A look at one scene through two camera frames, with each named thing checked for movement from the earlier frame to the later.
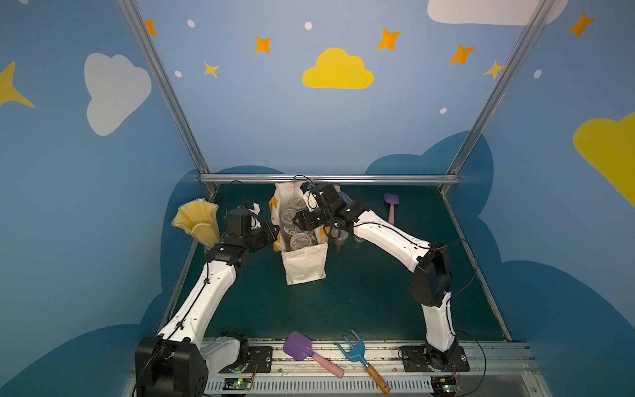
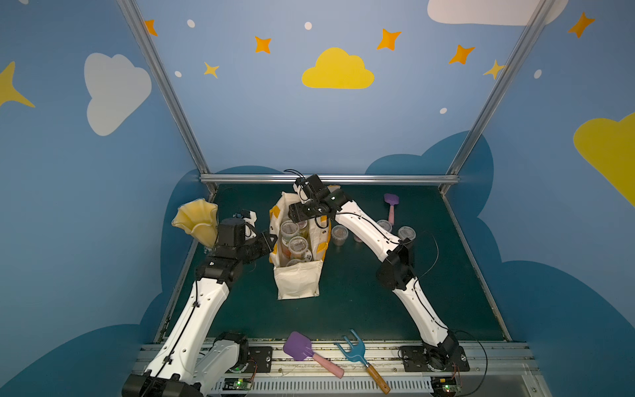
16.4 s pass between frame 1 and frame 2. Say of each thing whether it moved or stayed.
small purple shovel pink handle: stayed
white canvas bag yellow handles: moved
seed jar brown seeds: stayed
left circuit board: stayed
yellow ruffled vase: stayed
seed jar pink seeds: moved
